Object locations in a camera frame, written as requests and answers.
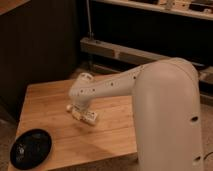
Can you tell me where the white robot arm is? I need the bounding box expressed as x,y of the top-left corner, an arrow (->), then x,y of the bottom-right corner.
69,58 -> 204,171

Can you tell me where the upper wooden shelf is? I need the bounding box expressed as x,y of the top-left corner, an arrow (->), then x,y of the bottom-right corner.
94,0 -> 213,21

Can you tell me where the grey wooden beam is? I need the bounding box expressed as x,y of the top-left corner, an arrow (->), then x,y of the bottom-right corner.
79,36 -> 213,84

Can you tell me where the clear labelled plastic bottle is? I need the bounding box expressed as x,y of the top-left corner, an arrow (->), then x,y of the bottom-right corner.
66,105 -> 98,125

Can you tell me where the wooden table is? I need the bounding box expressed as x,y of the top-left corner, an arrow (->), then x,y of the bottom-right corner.
17,80 -> 136,171

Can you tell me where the metal vertical pole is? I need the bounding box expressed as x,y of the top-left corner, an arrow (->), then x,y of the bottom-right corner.
86,0 -> 94,40

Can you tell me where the black ceramic bowl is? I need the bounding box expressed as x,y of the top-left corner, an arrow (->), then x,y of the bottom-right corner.
10,129 -> 52,170

